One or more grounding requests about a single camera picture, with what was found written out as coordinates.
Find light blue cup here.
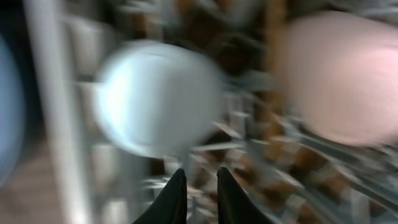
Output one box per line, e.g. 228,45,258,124
93,41,224,158

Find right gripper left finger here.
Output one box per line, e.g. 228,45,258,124
132,169,187,224

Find pink cup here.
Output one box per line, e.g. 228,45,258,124
279,11,397,146

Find grey dishwasher rack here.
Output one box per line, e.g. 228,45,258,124
24,0,397,223

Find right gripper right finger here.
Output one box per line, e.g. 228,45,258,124
217,167,273,224

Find dark blue plate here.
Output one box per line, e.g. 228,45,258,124
1,35,25,185

